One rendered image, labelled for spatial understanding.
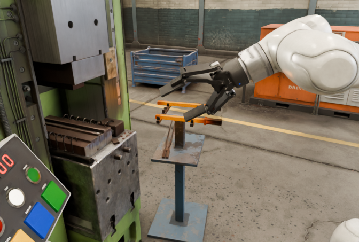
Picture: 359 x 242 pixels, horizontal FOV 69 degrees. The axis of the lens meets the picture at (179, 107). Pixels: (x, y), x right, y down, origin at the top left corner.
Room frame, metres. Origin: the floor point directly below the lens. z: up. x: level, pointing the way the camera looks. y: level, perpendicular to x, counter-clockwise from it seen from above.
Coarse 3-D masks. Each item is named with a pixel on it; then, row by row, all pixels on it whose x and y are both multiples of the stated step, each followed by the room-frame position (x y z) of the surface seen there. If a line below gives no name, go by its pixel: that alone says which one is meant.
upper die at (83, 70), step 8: (96, 56) 1.17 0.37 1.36; (40, 64) 1.09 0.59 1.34; (48, 64) 1.07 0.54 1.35; (56, 64) 1.06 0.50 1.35; (64, 64) 1.04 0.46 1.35; (72, 64) 1.03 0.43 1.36; (80, 64) 1.07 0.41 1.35; (88, 64) 1.11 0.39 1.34; (96, 64) 1.16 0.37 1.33; (40, 72) 1.09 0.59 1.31; (48, 72) 1.08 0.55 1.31; (56, 72) 1.06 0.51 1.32; (64, 72) 1.04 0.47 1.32; (72, 72) 1.03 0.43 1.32; (80, 72) 1.06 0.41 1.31; (88, 72) 1.11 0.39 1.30; (96, 72) 1.15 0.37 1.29; (104, 72) 1.21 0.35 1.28; (40, 80) 1.10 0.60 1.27; (48, 80) 1.08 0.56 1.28; (56, 80) 1.06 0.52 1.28; (64, 80) 1.05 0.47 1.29; (72, 80) 1.03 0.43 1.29; (80, 80) 1.06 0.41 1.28
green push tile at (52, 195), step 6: (48, 186) 0.68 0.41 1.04; (54, 186) 0.70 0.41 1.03; (48, 192) 0.66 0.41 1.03; (54, 192) 0.68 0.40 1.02; (60, 192) 0.70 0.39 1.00; (42, 198) 0.64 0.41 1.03; (48, 198) 0.64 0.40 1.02; (54, 198) 0.66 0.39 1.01; (60, 198) 0.68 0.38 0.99; (48, 204) 0.64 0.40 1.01; (54, 204) 0.65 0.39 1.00; (60, 204) 0.66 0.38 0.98; (54, 210) 0.64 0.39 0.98
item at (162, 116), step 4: (156, 116) 1.48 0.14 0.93; (160, 116) 1.48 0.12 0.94; (164, 116) 1.47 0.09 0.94; (168, 116) 1.47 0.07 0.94; (172, 116) 1.47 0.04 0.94; (176, 116) 1.47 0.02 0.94; (180, 116) 1.47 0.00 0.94; (176, 120) 1.45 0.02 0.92; (180, 120) 1.45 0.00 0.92; (184, 120) 1.44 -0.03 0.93; (196, 120) 1.43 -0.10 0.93; (200, 120) 1.42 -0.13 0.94; (204, 120) 1.41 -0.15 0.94; (208, 120) 1.41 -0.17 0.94; (212, 120) 1.40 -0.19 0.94; (216, 120) 1.40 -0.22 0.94; (220, 120) 1.40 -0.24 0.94; (204, 124) 1.41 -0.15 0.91; (212, 124) 1.40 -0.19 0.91; (216, 124) 1.40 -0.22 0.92; (220, 124) 1.39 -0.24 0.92
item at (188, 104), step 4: (160, 100) 1.75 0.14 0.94; (160, 104) 1.73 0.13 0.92; (164, 104) 1.72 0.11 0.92; (172, 104) 1.71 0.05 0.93; (176, 104) 1.70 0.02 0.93; (180, 104) 1.69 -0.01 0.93; (184, 104) 1.69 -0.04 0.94; (188, 104) 1.68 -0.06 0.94; (192, 104) 1.68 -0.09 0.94; (196, 104) 1.68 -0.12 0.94; (200, 104) 1.68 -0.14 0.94; (204, 104) 1.68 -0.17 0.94; (220, 108) 1.64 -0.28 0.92
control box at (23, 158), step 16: (0, 144) 0.67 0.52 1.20; (16, 144) 0.71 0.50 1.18; (0, 160) 0.62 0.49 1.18; (16, 160) 0.66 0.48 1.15; (32, 160) 0.71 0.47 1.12; (0, 176) 0.58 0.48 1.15; (16, 176) 0.62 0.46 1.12; (48, 176) 0.72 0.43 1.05; (0, 192) 0.55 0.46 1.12; (32, 192) 0.62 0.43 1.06; (64, 192) 0.72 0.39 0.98; (0, 208) 0.52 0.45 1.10; (16, 208) 0.55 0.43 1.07; (48, 208) 0.62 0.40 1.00; (16, 224) 0.52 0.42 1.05; (0, 240) 0.46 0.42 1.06
